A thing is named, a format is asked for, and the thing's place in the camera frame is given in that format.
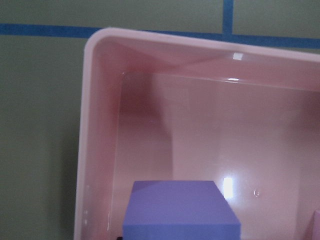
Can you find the purple foam block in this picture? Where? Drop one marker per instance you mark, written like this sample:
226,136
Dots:
179,210

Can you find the pink plastic bin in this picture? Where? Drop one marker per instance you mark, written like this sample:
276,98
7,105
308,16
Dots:
166,107

